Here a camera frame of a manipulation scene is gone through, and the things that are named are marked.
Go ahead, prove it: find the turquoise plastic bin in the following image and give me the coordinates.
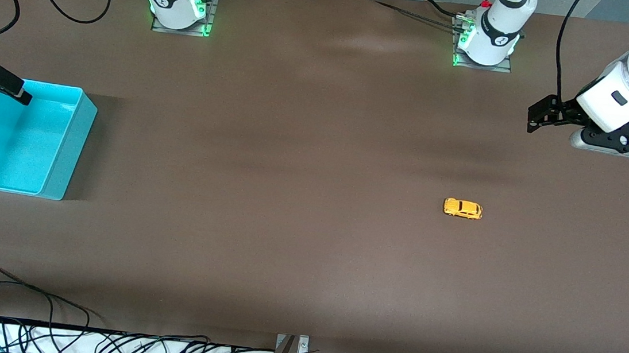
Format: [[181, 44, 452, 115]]
[[0, 77, 100, 204]]

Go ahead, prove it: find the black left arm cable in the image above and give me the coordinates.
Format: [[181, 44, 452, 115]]
[[551, 0, 587, 105]]

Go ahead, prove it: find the tangled black cable bundle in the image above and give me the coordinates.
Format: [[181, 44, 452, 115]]
[[0, 316, 276, 353]]

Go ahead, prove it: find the small metal edge bracket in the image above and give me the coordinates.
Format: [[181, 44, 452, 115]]
[[275, 333, 310, 353]]

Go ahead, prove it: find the yellow beetle toy car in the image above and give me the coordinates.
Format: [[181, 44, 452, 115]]
[[442, 197, 485, 221]]

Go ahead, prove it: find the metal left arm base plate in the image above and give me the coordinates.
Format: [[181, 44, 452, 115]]
[[448, 14, 519, 74]]

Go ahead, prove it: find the brown table cover mat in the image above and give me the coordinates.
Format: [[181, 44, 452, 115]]
[[0, 0, 629, 353]]

